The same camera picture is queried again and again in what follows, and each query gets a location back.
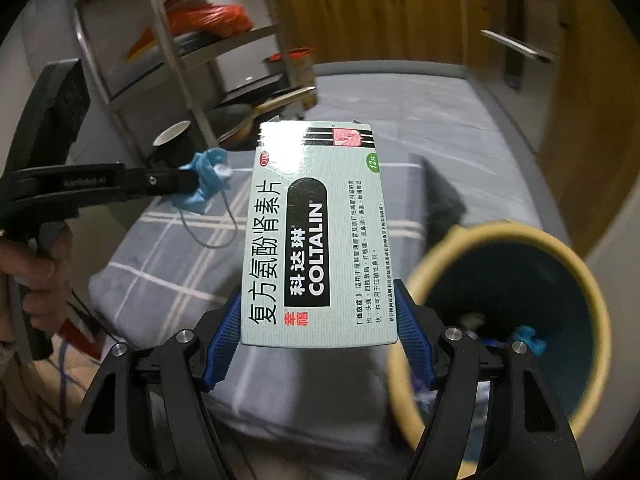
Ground yellow rimmed teal bin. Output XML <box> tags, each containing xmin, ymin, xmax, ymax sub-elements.
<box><xmin>387</xmin><ymin>222</ymin><xmax>613</xmax><ymax>466</ymax></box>

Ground wooden sink base cabinets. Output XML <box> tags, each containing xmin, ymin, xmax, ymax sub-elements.
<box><xmin>272</xmin><ymin>0</ymin><xmax>471</xmax><ymax>66</ymax></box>

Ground metal shelf rack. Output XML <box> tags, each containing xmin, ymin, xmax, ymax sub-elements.
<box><xmin>72</xmin><ymin>0</ymin><xmax>301</xmax><ymax>148</ymax></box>

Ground person's left hand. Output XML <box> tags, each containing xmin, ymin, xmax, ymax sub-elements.
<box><xmin>0</xmin><ymin>227</ymin><xmax>76</xmax><ymax>346</ymax></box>

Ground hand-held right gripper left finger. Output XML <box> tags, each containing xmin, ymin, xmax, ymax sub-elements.
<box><xmin>65</xmin><ymin>285</ymin><xmax>246</xmax><ymax>480</ymax></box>

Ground tall red lidded jar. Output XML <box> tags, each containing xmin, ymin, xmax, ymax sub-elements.
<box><xmin>286</xmin><ymin>47</ymin><xmax>316</xmax><ymax>91</ymax></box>

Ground black mug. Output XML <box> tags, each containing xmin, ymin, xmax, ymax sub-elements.
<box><xmin>151</xmin><ymin>120</ymin><xmax>193</xmax><ymax>166</ymax></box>

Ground wooden oven housing cabinet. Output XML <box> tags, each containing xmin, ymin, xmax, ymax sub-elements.
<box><xmin>460</xmin><ymin>0</ymin><xmax>636</xmax><ymax>271</ymax></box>

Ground red plastic bag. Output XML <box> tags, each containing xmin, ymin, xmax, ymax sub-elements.
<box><xmin>167</xmin><ymin>0</ymin><xmax>253</xmax><ymax>41</ymax></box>

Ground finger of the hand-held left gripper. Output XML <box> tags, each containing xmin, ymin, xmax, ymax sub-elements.
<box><xmin>120</xmin><ymin>165</ymin><xmax>200</xmax><ymax>197</ymax></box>

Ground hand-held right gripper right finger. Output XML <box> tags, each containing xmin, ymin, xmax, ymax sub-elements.
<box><xmin>394</xmin><ymin>279</ymin><xmax>576</xmax><ymax>480</ymax></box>

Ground steel built-in oven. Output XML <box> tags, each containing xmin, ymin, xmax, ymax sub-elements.
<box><xmin>480</xmin><ymin>0</ymin><xmax>561</xmax><ymax>91</ymax></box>

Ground pale green medicine box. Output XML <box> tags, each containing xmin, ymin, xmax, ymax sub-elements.
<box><xmin>240</xmin><ymin>120</ymin><xmax>401</xmax><ymax>348</ymax></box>

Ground light blue face mask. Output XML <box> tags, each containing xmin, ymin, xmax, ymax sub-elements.
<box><xmin>172</xmin><ymin>147</ymin><xmax>240</xmax><ymax>250</ymax></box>

